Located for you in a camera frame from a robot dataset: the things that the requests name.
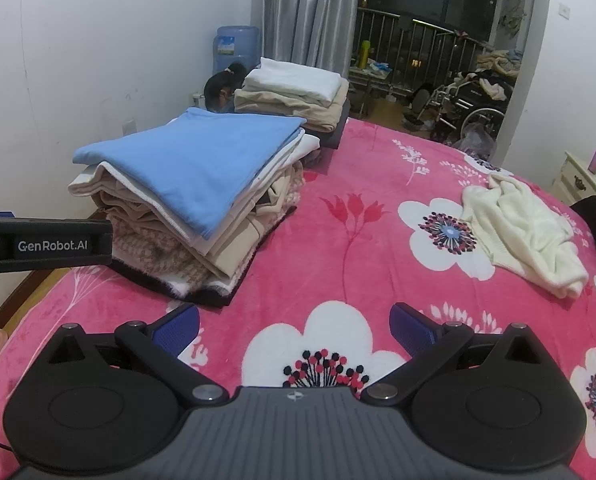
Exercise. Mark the tall stack of folded clothes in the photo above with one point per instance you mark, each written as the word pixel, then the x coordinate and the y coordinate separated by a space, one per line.
pixel 187 245

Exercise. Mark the cream nightstand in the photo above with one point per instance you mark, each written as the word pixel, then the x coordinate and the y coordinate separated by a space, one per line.
pixel 575 180

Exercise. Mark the white wall socket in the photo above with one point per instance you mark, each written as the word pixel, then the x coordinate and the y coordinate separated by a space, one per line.
pixel 564 10
pixel 129 127

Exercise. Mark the grey curtain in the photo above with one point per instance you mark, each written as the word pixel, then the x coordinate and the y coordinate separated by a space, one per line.
pixel 313 10

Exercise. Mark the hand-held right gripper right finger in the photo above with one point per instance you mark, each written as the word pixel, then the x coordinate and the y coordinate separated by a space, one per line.
pixel 410 327

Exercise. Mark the metal railing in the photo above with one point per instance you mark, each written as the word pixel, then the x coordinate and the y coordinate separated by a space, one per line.
pixel 413 55

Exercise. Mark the blue water jug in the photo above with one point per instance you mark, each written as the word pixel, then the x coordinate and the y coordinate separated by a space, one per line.
pixel 235 50

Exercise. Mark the blue t-shirt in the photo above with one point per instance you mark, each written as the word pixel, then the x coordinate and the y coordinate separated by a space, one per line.
pixel 202 170

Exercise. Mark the clear plastic bag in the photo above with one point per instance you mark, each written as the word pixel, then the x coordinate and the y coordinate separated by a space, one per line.
pixel 478 140

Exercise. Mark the small white beige clothes stack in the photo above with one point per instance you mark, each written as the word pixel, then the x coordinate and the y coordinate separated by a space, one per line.
pixel 293 95

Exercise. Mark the white fleece garment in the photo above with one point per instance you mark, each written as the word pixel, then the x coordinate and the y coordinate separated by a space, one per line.
pixel 528 230

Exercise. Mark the wheelchair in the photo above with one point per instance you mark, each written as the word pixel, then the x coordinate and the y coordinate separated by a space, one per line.
pixel 473 105

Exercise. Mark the pink floral blanket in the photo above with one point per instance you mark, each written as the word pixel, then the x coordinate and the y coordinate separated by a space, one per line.
pixel 368 270

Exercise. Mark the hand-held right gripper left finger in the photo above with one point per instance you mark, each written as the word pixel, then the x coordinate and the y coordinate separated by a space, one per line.
pixel 177 327

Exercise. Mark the yellow green bottle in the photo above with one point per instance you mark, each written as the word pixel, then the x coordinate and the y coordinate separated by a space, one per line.
pixel 365 54

